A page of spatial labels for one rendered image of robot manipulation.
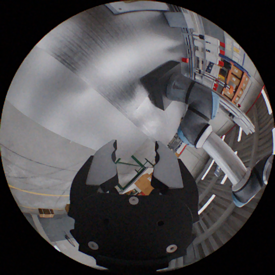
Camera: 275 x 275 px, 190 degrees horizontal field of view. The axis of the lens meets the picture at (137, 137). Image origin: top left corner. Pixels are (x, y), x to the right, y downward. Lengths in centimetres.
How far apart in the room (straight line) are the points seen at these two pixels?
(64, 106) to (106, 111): 14
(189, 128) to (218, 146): 14
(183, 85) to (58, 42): 42
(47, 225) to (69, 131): 460
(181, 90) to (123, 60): 24
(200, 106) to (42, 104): 48
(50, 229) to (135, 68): 486
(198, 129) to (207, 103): 11
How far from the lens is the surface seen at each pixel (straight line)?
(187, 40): 66
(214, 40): 65
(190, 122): 37
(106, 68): 26
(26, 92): 26
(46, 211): 373
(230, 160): 37
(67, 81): 23
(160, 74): 36
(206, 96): 37
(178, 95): 39
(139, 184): 181
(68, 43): 25
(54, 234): 471
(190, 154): 835
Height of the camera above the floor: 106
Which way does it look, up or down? 28 degrees down
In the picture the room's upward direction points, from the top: 130 degrees clockwise
